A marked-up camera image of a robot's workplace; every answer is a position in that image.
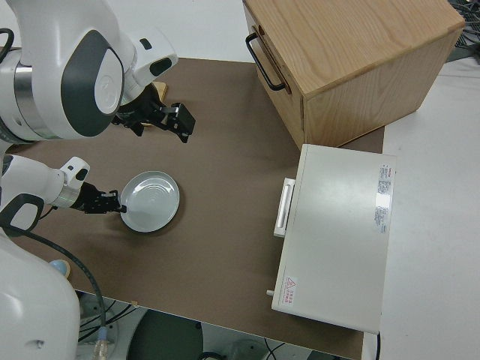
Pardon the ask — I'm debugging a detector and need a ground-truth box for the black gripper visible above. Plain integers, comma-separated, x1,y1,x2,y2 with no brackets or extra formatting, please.
112,85,197,145
82,186,129,216

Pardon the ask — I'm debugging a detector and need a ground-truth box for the gray plate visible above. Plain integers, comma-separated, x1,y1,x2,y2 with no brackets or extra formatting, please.
120,170,181,233

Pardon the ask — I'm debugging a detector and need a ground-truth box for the wooden mug rack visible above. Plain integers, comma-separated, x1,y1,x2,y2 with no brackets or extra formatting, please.
151,81,169,102

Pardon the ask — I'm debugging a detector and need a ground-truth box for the dark round stool seat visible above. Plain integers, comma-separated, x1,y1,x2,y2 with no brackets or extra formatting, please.
126,310,206,360

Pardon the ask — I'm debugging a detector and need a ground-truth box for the white toaster oven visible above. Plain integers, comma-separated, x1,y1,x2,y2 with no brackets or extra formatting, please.
265,143,398,335

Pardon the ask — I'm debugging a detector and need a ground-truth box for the light wooden cabinet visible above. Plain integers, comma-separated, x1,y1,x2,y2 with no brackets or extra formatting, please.
241,0,467,148

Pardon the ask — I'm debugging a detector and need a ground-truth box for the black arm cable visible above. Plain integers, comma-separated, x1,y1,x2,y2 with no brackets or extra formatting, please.
5,229,110,360

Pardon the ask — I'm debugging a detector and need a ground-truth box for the black cabinet handle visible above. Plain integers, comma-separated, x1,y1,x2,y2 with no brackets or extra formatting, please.
244,32,287,92

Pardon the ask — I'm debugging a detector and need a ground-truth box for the white oven door handle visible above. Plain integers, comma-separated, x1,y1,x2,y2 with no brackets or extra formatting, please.
273,177,297,238

